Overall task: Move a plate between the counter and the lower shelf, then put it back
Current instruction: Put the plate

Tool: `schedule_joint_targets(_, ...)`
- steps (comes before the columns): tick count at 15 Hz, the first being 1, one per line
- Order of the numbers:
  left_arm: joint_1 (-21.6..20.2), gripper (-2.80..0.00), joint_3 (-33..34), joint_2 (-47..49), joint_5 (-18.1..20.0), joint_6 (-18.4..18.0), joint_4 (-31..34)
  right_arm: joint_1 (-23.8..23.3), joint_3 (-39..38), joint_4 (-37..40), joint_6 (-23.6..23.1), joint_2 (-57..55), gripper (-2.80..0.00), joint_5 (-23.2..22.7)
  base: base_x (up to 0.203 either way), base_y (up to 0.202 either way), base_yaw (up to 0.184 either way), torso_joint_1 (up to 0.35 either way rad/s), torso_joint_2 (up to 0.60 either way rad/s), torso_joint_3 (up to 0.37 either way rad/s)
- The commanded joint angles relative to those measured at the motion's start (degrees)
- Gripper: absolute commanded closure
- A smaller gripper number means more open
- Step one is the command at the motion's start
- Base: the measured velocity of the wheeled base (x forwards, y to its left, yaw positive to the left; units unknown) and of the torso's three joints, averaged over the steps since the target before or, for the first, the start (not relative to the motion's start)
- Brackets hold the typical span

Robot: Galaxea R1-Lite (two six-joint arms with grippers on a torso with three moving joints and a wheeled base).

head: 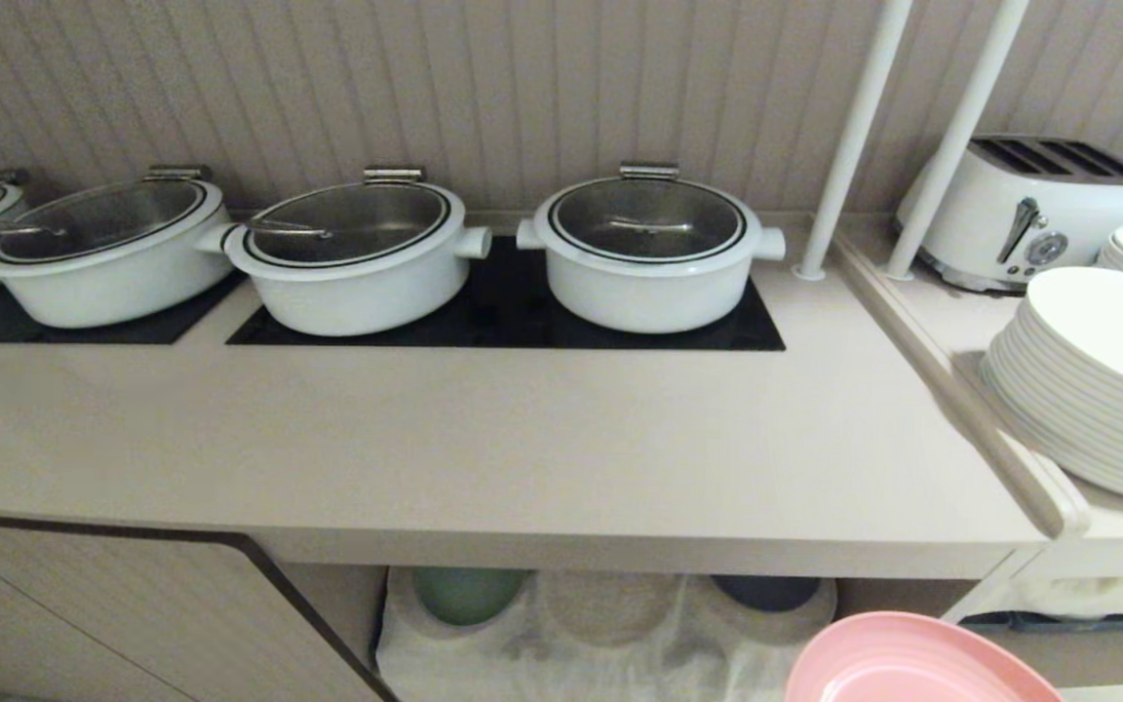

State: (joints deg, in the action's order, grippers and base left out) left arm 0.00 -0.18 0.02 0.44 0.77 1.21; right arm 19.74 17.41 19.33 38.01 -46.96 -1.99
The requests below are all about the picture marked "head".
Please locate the beige plate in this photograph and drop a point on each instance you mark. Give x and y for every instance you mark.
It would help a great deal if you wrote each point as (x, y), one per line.
(610, 604)

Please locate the black glass induction hob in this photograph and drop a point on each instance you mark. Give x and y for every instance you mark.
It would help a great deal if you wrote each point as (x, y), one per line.
(84, 330)
(513, 312)

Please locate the beige cabinet door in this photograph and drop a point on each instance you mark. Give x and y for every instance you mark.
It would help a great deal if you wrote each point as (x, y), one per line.
(84, 624)

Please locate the tall stack of white plates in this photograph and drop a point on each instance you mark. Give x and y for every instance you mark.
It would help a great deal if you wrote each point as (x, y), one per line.
(1098, 361)

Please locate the pink plate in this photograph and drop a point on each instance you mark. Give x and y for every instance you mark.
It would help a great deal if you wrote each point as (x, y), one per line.
(903, 663)

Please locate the white shelf liner cloth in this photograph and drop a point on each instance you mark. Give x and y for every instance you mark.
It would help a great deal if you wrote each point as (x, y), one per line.
(561, 668)

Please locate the white support pole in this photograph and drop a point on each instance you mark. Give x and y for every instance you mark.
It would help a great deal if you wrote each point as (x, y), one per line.
(854, 136)
(956, 136)

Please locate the beige raised counter ledge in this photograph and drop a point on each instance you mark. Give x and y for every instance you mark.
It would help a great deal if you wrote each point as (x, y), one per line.
(971, 390)

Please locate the white four-slot toaster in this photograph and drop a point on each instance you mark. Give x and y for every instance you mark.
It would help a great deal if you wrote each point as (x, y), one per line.
(990, 210)

